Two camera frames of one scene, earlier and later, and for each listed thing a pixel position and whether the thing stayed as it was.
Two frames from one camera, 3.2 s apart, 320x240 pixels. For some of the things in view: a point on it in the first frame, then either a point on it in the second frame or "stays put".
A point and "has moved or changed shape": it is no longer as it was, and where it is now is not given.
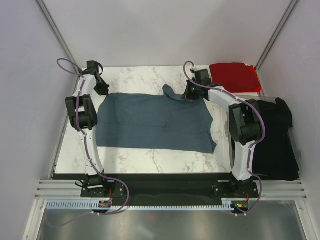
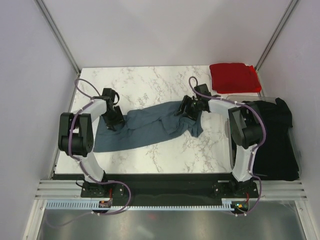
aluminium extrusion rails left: x=59 y=189 stays put
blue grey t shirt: x=166 y=122 has moved or changed shape
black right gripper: x=187 y=95 -> x=186 y=101
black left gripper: x=105 y=90 -> x=119 y=120
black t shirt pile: x=276 y=157 stays put
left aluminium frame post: x=62 y=40 stays put
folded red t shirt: x=236 y=77 stays put
